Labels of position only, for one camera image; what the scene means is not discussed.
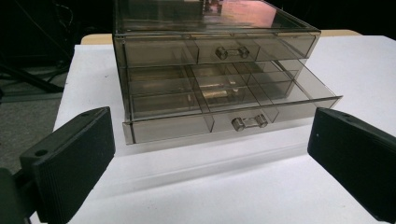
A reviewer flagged smoky clear drawer, closed handle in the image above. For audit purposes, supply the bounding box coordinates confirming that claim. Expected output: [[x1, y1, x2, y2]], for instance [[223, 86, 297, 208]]
[[120, 31, 321, 68]]

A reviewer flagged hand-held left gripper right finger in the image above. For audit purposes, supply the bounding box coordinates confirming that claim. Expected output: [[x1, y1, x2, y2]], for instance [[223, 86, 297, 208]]
[[307, 106, 396, 224]]

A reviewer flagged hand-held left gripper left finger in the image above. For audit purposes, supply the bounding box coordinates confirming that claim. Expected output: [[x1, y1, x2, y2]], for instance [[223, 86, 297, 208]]
[[19, 106, 116, 224]]

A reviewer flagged black metal stand leg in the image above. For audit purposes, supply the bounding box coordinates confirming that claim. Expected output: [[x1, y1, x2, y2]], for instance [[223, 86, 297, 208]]
[[0, 62, 65, 94]]

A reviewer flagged small gold tube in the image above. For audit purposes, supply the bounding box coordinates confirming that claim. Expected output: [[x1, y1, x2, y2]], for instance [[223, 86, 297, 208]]
[[201, 89, 241, 101], [204, 80, 237, 90]]

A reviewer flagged white table cover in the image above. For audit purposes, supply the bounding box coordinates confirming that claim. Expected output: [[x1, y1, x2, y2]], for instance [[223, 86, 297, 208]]
[[29, 35, 396, 224]]

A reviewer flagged smoky clear acrylic organizer case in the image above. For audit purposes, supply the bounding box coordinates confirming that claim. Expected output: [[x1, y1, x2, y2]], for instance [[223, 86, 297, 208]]
[[112, 0, 321, 123]]

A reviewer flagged smoky clear compartment drawer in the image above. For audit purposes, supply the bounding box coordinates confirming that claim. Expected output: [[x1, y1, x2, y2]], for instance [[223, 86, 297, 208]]
[[121, 59, 344, 146]]

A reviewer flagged black cable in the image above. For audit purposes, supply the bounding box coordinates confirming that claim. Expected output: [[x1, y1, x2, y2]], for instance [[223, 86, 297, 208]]
[[51, 1, 76, 32]]

